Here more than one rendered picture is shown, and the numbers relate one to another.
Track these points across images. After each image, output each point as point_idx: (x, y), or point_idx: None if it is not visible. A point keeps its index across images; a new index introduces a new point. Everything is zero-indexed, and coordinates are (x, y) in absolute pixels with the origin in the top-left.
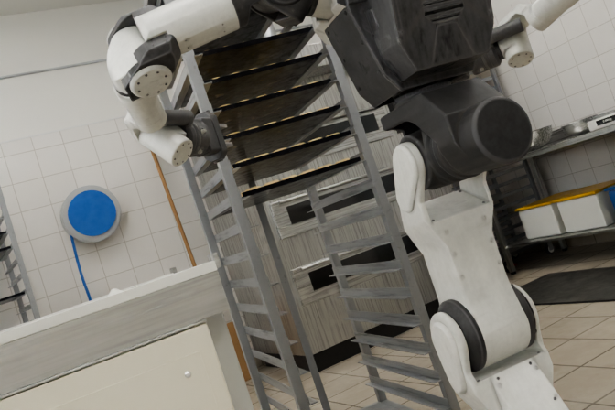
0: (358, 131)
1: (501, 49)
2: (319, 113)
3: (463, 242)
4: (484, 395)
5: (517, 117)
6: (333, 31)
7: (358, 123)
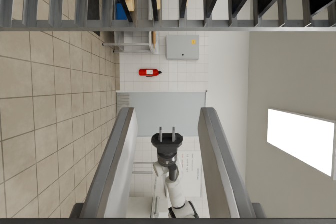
0: (155, 28)
1: (164, 167)
2: (183, 5)
3: None
4: None
5: None
6: None
7: (162, 29)
